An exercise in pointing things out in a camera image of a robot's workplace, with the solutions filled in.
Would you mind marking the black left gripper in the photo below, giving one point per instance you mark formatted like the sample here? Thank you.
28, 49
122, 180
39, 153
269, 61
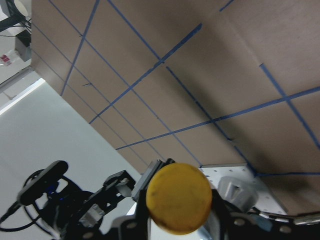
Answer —
76, 214

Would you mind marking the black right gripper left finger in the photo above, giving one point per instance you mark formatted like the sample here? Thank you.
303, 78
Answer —
127, 227

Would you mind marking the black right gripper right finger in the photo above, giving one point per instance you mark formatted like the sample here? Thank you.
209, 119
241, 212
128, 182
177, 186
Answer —
227, 222

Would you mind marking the yellow push button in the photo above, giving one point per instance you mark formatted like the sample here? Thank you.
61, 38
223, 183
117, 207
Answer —
179, 198

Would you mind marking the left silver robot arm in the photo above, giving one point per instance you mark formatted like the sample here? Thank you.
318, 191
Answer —
178, 199

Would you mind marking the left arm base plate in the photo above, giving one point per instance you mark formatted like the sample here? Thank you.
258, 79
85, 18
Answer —
237, 184

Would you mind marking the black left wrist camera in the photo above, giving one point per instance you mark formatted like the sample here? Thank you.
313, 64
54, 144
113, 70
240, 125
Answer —
42, 181

